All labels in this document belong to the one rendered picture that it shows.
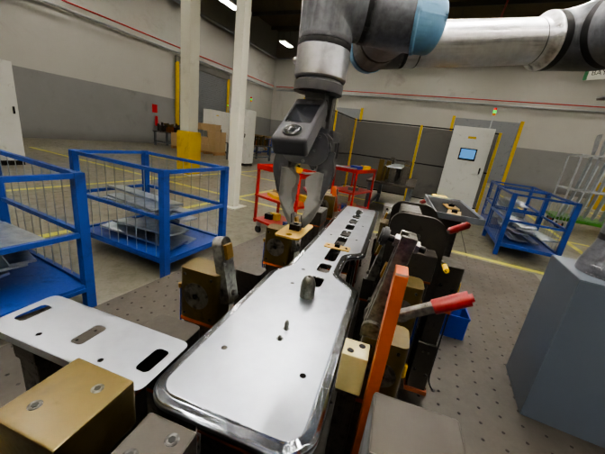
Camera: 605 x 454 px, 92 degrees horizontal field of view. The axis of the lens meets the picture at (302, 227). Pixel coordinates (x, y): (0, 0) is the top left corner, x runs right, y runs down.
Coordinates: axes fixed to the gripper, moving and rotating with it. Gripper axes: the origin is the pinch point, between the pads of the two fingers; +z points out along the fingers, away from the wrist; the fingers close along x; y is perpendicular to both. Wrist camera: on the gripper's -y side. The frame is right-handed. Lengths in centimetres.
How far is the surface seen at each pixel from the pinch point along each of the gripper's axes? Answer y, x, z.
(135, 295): 32, 67, 50
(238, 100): 395, 241, -62
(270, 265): 38, 18, 27
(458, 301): -0.7, -25.2, 6.6
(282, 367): -8.2, -3.3, 20.5
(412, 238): -1.4, -17.2, -1.2
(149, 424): -27.3, 2.2, 12.9
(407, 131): 806, -25, -78
